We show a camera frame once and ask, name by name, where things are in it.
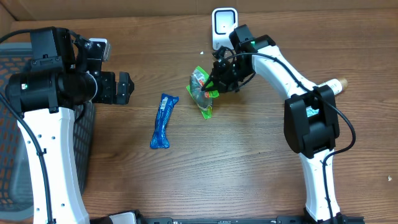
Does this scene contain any white tube with gold cap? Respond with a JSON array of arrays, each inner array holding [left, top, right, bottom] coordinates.
[[318, 78, 348, 95]]

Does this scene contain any green Haribo gummy bag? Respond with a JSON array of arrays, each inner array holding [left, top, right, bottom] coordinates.
[[186, 66, 220, 119]]

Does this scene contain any grey plastic shopping basket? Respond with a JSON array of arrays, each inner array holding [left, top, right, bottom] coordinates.
[[1, 42, 95, 221]]

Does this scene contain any white barcode scanner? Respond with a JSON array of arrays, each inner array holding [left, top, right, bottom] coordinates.
[[211, 7, 238, 50]]

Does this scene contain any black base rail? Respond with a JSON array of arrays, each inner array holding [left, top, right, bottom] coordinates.
[[90, 210, 365, 224]]

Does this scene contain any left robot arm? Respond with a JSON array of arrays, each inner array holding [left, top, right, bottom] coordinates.
[[1, 27, 134, 223]]

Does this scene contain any blue snack bar wrapper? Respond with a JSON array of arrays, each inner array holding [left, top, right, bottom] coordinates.
[[150, 93, 179, 149]]

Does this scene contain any light teal snack packet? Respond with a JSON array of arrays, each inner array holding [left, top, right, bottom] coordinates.
[[306, 106, 320, 118]]

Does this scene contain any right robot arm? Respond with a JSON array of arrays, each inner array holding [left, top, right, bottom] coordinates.
[[195, 25, 346, 223]]

